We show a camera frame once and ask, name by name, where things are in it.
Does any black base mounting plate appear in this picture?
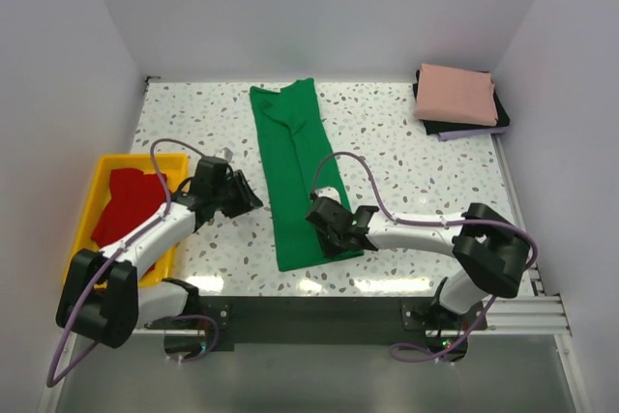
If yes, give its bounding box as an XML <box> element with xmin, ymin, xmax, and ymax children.
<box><xmin>199</xmin><ymin>296</ymin><xmax>483</xmax><ymax>351</ymax></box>

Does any green t-shirt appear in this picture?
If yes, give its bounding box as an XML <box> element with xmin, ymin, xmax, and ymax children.
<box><xmin>250</xmin><ymin>78</ymin><xmax>333</xmax><ymax>272</ymax></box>

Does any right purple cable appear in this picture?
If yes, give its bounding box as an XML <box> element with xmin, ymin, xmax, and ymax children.
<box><xmin>309</xmin><ymin>151</ymin><xmax>541</xmax><ymax>365</ymax></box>

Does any folded lavender t-shirt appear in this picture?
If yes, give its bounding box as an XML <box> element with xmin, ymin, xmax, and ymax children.
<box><xmin>438</xmin><ymin>127</ymin><xmax>508</xmax><ymax>142</ymax></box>

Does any purple cable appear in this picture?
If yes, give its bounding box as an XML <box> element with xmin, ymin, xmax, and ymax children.
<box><xmin>46</xmin><ymin>137</ymin><xmax>223</xmax><ymax>388</ymax></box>
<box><xmin>309</xmin><ymin>151</ymin><xmax>541</xmax><ymax>365</ymax></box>

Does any yellow plastic bin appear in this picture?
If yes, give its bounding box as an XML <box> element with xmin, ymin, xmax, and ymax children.
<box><xmin>63</xmin><ymin>154</ymin><xmax>190</xmax><ymax>287</ymax></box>

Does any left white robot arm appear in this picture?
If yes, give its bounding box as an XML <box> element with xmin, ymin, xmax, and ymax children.
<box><xmin>55</xmin><ymin>157</ymin><xmax>263</xmax><ymax>348</ymax></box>

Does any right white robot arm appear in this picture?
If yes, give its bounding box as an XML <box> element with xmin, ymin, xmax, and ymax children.
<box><xmin>306</xmin><ymin>196</ymin><xmax>537</xmax><ymax>329</ymax></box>

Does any folded pink t-shirt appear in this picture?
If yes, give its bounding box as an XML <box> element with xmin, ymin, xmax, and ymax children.
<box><xmin>414</xmin><ymin>63</ymin><xmax>498</xmax><ymax>127</ymax></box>

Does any red t-shirt in bin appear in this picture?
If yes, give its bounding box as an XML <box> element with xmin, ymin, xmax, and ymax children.
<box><xmin>91</xmin><ymin>168</ymin><xmax>165</xmax><ymax>248</ymax></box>

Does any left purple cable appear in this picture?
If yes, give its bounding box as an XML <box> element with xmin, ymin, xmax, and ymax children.
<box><xmin>46</xmin><ymin>137</ymin><xmax>223</xmax><ymax>388</ymax></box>

